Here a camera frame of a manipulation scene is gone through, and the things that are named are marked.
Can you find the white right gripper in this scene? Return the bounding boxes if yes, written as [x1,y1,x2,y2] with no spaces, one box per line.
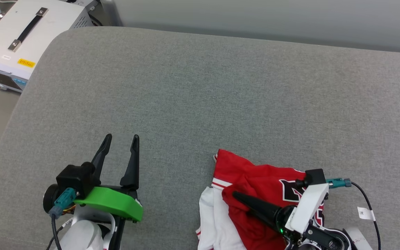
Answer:
[233,183,330,244]

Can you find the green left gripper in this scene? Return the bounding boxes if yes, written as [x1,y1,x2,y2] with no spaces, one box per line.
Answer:
[73,134,144,223]

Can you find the red and white jersey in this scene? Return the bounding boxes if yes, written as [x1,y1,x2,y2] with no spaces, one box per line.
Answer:
[196,149,326,250]

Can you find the white equipment box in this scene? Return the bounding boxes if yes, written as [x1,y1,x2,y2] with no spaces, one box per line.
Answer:
[0,0,95,93]

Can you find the white partition panel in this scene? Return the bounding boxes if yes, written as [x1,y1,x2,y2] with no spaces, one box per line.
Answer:
[111,0,400,55]

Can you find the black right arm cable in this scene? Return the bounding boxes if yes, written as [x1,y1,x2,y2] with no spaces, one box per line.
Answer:
[325,178,382,250]

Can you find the grey partition frame leg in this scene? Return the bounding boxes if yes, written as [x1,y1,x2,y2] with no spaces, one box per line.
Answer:
[99,0,124,27]

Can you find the black strap carry handle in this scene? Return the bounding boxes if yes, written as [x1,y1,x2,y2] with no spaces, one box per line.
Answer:
[8,8,50,52]

